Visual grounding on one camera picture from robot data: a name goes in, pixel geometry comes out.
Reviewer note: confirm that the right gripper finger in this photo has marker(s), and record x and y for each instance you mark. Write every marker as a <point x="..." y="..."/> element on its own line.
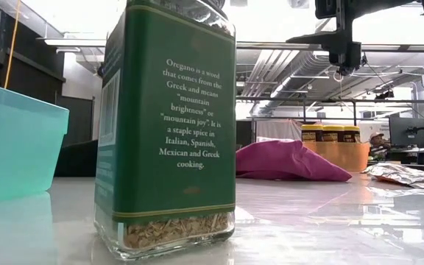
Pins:
<point x="322" y="39"/>

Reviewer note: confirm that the yellow small cup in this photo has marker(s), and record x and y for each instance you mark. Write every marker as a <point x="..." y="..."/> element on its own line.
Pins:
<point x="352" y="134"/>

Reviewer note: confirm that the yellow-lid brown spice jar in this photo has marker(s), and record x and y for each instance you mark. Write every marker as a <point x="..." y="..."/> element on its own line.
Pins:
<point x="332" y="134"/>
<point x="311" y="133"/>

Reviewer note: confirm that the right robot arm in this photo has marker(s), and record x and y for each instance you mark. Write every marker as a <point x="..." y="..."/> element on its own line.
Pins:
<point x="381" y="6"/>

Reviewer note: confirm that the person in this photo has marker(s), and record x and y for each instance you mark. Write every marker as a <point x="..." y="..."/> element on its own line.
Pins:
<point x="378" y="141"/>

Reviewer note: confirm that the black computer monitor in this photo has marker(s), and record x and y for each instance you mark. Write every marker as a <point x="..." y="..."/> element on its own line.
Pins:
<point x="407" y="130"/>

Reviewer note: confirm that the orange plastic bin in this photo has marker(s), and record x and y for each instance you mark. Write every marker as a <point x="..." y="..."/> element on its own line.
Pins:
<point x="341" y="156"/>

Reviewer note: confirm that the pale pink cloth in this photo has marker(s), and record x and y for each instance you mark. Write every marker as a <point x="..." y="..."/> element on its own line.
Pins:
<point x="271" y="139"/>

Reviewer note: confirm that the magenta cloth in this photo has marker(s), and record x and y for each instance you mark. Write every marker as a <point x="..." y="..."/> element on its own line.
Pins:
<point x="285" y="162"/>

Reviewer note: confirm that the brown foil spice packet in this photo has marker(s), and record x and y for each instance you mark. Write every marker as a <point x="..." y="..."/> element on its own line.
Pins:
<point x="407" y="176"/>

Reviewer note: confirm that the ceiling light fixture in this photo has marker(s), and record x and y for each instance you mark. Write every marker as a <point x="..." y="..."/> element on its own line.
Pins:
<point x="72" y="41"/>

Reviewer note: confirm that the teal plastic bin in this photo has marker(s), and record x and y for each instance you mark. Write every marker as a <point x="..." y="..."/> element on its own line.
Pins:
<point x="17" y="147"/>

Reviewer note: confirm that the silver ventilation duct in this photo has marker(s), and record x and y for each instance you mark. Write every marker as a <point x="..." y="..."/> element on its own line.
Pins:
<point x="293" y="81"/>

